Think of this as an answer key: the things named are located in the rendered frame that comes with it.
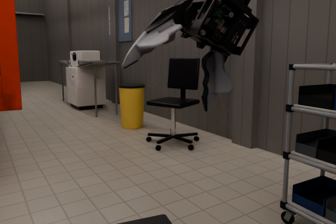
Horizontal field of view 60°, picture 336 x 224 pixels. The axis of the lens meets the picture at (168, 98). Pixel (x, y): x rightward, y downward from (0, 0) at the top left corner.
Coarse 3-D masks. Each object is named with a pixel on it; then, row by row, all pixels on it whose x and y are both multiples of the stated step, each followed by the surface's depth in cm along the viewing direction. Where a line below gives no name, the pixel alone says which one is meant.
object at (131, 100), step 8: (120, 88) 419; (128, 88) 412; (136, 88) 415; (120, 96) 422; (128, 96) 414; (136, 96) 417; (120, 104) 426; (128, 104) 417; (136, 104) 419; (120, 112) 431; (128, 112) 419; (136, 112) 421; (128, 120) 421; (136, 120) 423; (128, 128) 423; (136, 128) 426
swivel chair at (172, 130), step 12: (180, 60) 360; (192, 60) 351; (168, 72) 370; (180, 72) 360; (192, 72) 351; (168, 84) 369; (180, 84) 360; (192, 84) 350; (180, 96) 365; (180, 108) 317; (192, 132) 362
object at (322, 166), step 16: (304, 64) 162; (320, 64) 154; (288, 96) 171; (304, 96) 168; (320, 96) 166; (288, 112) 172; (304, 112) 163; (320, 112) 155; (288, 128) 173; (288, 144) 174; (304, 144) 170; (320, 144) 163; (288, 160) 176; (304, 160) 165; (320, 160) 161; (320, 176) 192; (304, 192) 185; (320, 192) 186; (288, 208) 177; (304, 208) 172; (320, 208) 164
